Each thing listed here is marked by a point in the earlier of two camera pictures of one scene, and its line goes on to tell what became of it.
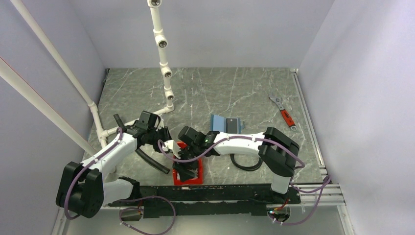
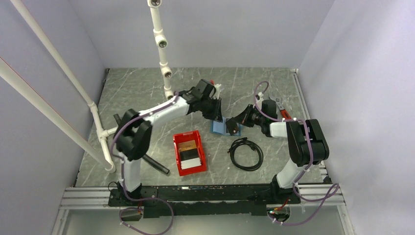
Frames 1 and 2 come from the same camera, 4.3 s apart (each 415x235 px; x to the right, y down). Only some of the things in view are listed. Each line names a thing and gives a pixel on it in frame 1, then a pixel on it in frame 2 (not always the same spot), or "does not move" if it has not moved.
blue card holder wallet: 218,123 does not move
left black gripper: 165,132 → 217,113
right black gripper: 183,173 → 243,118
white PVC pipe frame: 8,75 does not move
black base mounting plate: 159,201 does not move
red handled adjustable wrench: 288,119 does not move
